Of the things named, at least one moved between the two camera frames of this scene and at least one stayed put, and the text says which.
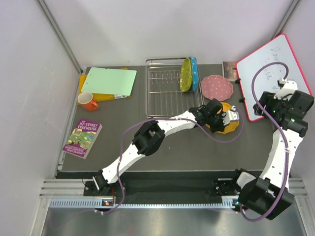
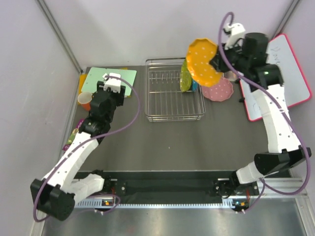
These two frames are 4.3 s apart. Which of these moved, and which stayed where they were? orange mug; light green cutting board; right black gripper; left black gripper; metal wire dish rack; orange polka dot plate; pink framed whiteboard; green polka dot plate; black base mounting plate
Moved: orange polka dot plate; right black gripper; left black gripper
Stayed: black base mounting plate; orange mug; light green cutting board; metal wire dish rack; green polka dot plate; pink framed whiteboard
